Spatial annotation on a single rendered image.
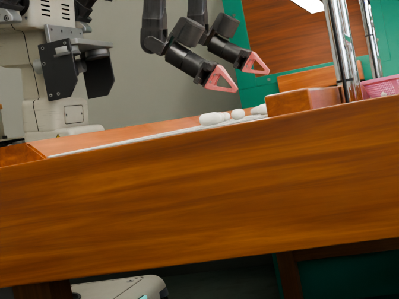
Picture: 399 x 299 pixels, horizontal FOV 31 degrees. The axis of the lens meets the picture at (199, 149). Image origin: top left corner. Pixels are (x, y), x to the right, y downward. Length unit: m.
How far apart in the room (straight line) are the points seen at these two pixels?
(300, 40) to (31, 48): 1.03
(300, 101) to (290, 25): 1.87
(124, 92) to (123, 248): 2.87
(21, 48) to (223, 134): 1.39
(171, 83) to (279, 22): 1.09
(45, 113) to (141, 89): 1.66
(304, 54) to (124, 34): 1.32
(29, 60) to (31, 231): 1.24
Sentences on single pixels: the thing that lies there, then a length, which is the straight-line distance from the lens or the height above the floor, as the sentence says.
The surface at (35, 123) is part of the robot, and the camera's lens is 2.13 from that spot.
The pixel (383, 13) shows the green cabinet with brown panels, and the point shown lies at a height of 1.01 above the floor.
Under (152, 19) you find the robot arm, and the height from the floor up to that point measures 1.03.
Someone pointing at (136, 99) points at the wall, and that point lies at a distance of 3.74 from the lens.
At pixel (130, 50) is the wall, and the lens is 3.76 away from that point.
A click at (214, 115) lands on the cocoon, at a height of 0.75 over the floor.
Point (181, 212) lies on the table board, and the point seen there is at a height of 0.65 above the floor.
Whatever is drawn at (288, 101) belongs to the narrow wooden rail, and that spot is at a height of 0.75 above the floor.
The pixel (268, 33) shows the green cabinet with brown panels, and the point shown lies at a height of 1.03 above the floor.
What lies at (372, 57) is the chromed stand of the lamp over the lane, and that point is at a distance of 2.10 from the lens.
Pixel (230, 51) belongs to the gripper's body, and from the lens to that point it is 2.25.
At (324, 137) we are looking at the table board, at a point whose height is 0.71.
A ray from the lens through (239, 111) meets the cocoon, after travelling 1.33.
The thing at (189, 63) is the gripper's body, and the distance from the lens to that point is 1.87.
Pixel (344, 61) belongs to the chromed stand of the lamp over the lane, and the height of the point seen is 0.80.
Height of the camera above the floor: 0.75
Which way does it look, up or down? 2 degrees down
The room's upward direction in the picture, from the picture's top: 11 degrees counter-clockwise
